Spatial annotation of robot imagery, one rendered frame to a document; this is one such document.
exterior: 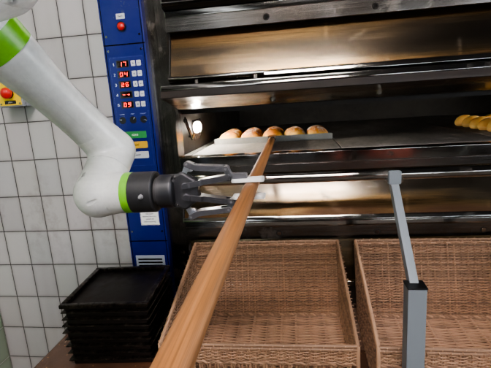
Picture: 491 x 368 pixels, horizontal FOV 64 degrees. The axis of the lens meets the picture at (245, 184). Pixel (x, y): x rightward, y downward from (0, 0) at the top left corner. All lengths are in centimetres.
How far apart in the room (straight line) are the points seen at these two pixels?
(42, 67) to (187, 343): 67
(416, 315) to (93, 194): 75
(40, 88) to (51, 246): 107
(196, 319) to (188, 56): 122
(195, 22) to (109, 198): 80
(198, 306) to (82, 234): 141
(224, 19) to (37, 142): 88
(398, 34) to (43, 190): 146
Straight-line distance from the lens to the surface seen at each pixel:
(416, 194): 152
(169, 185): 85
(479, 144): 156
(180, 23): 150
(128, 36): 153
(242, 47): 145
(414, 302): 97
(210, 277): 41
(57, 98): 90
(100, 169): 93
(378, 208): 149
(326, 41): 144
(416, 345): 102
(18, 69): 86
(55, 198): 177
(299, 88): 127
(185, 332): 33
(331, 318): 151
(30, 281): 198
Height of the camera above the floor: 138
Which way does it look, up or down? 12 degrees down
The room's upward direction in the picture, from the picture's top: 4 degrees counter-clockwise
